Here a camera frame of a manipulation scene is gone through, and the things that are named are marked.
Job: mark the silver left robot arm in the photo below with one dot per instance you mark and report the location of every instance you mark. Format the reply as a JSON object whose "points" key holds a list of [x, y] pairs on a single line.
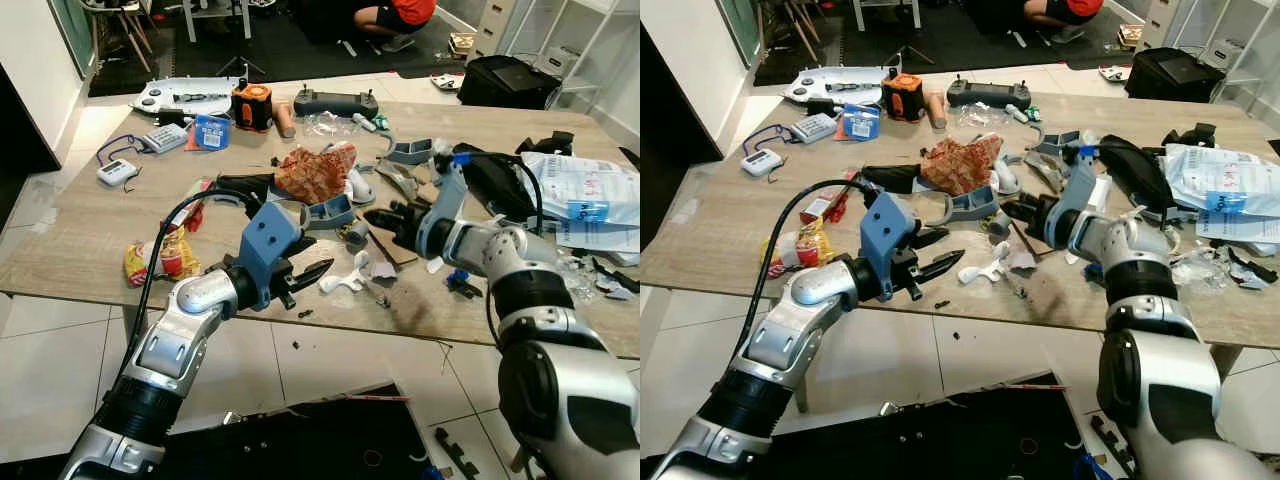
{"points": [[175, 345], [790, 330]]}

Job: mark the white pipe elbow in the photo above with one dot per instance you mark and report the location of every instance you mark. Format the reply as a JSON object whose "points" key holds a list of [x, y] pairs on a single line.
{"points": [[1006, 178], [360, 188]]}

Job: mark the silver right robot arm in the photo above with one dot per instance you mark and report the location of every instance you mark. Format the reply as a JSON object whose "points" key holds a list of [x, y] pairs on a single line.
{"points": [[560, 340], [1170, 330]]}

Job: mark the short grey cylinder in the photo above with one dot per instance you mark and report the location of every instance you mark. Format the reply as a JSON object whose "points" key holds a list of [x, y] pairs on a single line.
{"points": [[357, 233], [998, 224]]}

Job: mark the white crumpled plastic piece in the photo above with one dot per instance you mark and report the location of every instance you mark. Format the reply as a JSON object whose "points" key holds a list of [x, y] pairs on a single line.
{"points": [[985, 266], [345, 275]]}

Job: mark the grey plastic tray part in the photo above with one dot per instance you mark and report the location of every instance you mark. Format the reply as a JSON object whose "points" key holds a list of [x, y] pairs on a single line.
{"points": [[332, 212], [975, 203]]}

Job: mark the white crumpled paper scrap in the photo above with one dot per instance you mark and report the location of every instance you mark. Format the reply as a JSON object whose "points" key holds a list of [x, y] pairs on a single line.
{"points": [[385, 268], [1022, 260]]}

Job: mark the red patterned crumpled paper bag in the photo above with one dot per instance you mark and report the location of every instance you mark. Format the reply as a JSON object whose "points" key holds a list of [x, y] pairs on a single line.
{"points": [[315, 175], [960, 165]]}

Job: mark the flat black pouch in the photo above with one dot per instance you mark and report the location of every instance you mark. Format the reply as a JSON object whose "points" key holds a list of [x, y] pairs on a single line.
{"points": [[892, 177], [245, 185]]}

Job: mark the small blue and black part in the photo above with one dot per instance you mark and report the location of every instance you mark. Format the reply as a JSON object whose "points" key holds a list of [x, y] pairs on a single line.
{"points": [[463, 283]]}

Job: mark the white and green tube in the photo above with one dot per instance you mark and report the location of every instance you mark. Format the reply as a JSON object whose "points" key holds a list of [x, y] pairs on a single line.
{"points": [[1020, 113], [368, 123]]}

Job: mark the clear plastic bag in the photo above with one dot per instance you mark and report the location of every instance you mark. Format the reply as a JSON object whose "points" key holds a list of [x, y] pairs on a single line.
{"points": [[330, 124], [980, 116]]}

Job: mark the black fabric bag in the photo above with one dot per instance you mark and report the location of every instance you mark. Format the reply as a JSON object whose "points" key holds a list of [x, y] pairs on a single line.
{"points": [[495, 180], [1135, 170]]}

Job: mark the small red box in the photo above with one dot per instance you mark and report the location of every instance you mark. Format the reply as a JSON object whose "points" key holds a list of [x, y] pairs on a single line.
{"points": [[825, 207], [195, 212]]}

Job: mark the yellow and red snack packet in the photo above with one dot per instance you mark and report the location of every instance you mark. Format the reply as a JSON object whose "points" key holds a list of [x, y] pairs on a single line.
{"points": [[160, 258], [800, 248]]}

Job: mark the black remote controller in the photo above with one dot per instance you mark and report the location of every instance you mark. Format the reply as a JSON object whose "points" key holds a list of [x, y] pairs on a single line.
{"points": [[335, 102], [988, 93]]}

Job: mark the white slipper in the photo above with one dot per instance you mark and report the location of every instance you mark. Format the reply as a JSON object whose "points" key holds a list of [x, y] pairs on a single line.
{"points": [[1114, 73], [447, 82]]}

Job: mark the blue printed packet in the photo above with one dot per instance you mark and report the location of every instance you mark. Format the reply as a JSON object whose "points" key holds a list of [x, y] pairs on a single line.
{"points": [[212, 132], [861, 122]]}

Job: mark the orange and black device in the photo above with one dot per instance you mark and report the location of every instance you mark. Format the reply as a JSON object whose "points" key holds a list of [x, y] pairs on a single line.
{"points": [[902, 96], [252, 105]]}

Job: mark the grey keypad device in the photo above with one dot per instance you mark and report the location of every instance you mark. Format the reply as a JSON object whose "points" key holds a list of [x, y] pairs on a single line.
{"points": [[814, 128], [164, 138]]}

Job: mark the black crumpled glove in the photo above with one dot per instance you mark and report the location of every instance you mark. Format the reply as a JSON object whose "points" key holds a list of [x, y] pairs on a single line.
{"points": [[1192, 135], [550, 143]]}

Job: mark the black carry case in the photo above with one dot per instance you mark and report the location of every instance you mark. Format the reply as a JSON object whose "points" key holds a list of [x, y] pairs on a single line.
{"points": [[1175, 74], [508, 82]]}

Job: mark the clear crumpled plastic wrap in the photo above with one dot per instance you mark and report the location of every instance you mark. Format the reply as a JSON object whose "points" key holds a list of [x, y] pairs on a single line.
{"points": [[1200, 268], [577, 275]]}

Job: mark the small wooden box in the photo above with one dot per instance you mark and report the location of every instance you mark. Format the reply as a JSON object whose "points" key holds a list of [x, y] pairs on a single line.
{"points": [[1131, 35], [461, 44]]}

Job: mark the white plastic mailer bag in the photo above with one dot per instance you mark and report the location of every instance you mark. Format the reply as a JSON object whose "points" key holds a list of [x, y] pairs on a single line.
{"points": [[1225, 185], [585, 195]]}

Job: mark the crouching person in red shirt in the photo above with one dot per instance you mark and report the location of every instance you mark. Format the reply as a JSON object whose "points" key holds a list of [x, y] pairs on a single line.
{"points": [[395, 18], [1062, 12]]}

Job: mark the black tripod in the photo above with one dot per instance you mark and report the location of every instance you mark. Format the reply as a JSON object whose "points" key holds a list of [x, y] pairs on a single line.
{"points": [[240, 60], [908, 48]]}

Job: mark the white drawer cabinet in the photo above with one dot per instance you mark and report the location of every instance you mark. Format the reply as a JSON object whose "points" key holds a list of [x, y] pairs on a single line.
{"points": [[1160, 18], [495, 25]]}

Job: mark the black torn plastic pieces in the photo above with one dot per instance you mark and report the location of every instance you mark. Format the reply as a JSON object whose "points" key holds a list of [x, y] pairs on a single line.
{"points": [[1250, 268], [615, 280]]}

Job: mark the wooden legged chair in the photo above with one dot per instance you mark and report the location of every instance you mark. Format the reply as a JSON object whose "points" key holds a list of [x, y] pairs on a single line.
{"points": [[120, 25], [790, 20]]}

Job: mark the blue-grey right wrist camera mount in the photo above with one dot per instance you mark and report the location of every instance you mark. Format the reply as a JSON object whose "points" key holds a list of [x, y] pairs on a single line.
{"points": [[440, 205], [1072, 195]]}

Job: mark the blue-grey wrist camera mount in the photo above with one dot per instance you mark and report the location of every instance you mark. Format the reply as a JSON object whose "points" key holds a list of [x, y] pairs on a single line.
{"points": [[440, 205], [885, 235], [268, 240], [1072, 195]]}

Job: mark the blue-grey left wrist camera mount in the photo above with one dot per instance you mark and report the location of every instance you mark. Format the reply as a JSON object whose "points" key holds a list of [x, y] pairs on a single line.
{"points": [[885, 235], [268, 240]]}

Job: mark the grey plastic bracket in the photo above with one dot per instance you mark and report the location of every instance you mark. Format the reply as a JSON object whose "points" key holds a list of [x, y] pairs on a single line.
{"points": [[1055, 142], [408, 152]]}

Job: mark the white metal shelf frame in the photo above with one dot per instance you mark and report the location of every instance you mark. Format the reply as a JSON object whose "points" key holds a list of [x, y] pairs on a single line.
{"points": [[1245, 45], [590, 50]]}

